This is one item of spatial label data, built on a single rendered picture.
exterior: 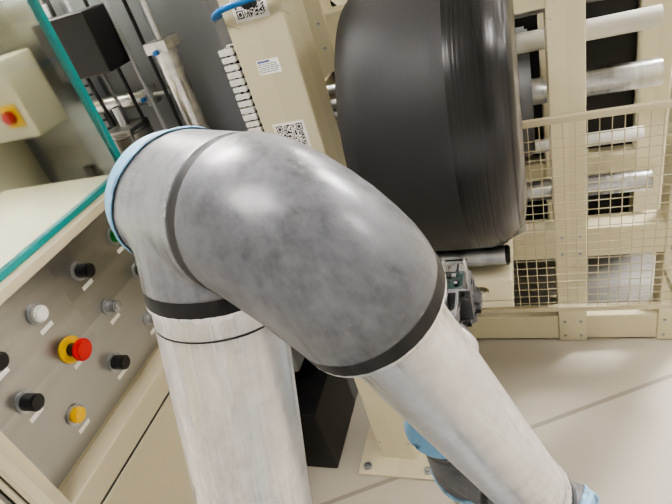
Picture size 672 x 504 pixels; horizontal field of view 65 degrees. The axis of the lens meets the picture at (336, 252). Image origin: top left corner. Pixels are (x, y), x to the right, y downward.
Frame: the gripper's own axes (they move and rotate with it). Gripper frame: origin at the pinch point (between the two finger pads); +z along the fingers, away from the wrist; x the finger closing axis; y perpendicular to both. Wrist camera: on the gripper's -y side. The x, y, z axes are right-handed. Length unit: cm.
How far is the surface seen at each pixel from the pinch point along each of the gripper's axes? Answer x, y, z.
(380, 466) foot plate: 41, -100, 21
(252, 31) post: 36, 44, 25
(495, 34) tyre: -9.8, 37.2, 13.1
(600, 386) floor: -32, -101, 59
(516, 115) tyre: -12.0, 24.7, 9.4
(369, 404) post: 39, -71, 25
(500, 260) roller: -6.4, -10.7, 17.0
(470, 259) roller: -0.1, -10.1, 17.2
